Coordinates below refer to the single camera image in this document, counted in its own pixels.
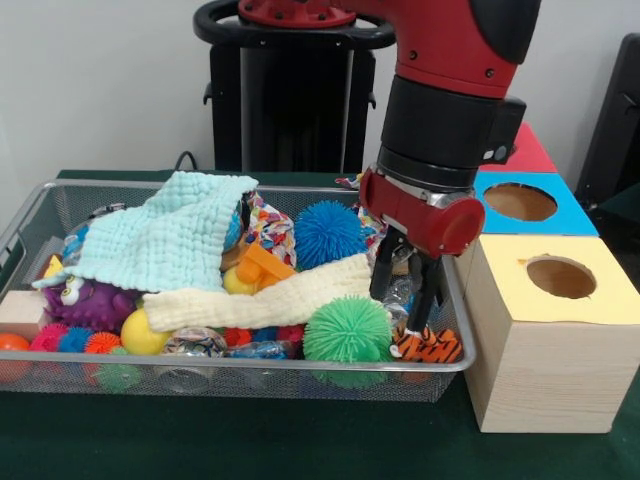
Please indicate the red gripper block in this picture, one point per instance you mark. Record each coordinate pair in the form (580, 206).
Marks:
(425, 218)

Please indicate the orange tiger striped toy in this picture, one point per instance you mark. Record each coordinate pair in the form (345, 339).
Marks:
(435, 348)

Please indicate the cream yellow cloth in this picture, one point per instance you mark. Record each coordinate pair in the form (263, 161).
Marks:
(260, 298)

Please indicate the colourful polka dot cloth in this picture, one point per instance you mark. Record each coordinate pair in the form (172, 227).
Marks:
(265, 225)

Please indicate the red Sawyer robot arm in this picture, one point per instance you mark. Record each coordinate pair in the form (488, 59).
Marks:
(450, 50)

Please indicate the wooden box with three holes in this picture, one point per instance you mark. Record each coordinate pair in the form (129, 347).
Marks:
(550, 370)

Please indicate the clear mesh bin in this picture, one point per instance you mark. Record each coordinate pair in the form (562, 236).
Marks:
(60, 205)

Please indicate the green spiky ball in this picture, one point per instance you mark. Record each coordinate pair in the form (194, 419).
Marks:
(347, 335)

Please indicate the blue spiky ball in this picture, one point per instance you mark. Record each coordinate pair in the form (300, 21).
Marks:
(328, 235)

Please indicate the dark green table cloth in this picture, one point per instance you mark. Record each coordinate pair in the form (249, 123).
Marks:
(300, 440)

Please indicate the mint green waffle cloth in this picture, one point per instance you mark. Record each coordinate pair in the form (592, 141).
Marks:
(170, 230)

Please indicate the black upright panel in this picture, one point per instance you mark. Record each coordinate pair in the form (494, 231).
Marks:
(615, 130)

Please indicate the yellow ball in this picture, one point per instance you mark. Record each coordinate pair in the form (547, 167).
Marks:
(143, 335)

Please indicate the purple plush toy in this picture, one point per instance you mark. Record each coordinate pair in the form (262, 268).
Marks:
(95, 305)

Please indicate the plain wooden block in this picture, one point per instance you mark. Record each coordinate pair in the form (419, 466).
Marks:
(20, 312)

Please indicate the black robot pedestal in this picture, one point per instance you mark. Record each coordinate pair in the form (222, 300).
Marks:
(290, 110)

